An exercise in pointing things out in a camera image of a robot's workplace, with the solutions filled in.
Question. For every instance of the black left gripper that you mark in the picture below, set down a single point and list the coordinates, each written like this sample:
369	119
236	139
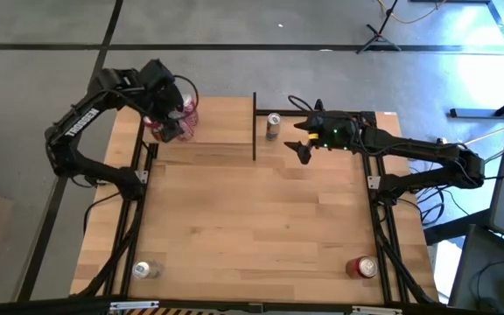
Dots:
160	92

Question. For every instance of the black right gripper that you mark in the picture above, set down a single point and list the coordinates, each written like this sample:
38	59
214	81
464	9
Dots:
335	131

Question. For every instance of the slim blue Red Bull can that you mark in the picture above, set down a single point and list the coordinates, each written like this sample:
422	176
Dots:
273	129

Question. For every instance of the silver soda can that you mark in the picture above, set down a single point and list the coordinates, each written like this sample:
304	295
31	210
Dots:
141	270

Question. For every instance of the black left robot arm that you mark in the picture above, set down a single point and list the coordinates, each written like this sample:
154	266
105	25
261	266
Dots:
81	120

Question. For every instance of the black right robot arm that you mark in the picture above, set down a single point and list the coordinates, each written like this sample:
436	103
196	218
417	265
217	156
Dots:
422	151

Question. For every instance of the black tripod stand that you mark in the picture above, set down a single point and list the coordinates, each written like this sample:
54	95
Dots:
378	36

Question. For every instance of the white power strip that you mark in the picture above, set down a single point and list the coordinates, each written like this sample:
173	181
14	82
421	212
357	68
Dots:
443	142

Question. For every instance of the red soda can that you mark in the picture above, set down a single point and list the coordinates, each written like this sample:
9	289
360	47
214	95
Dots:
361	268

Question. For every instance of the black desk foot bar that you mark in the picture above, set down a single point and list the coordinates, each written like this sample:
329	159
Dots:
453	229
471	113

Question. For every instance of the yellow black hazard tape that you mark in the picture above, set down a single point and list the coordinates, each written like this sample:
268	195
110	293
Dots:
164	312

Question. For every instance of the black rail knob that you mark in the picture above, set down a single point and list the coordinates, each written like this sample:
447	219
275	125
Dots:
319	105

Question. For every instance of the black aluminium frame rail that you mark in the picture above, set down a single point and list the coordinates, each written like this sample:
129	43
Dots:
381	240
81	308
278	113
137	227

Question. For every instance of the wooden shelf with black frame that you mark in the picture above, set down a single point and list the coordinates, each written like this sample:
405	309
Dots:
226	122

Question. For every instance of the silver metal bracket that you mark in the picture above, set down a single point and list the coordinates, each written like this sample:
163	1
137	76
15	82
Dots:
376	311
134	305

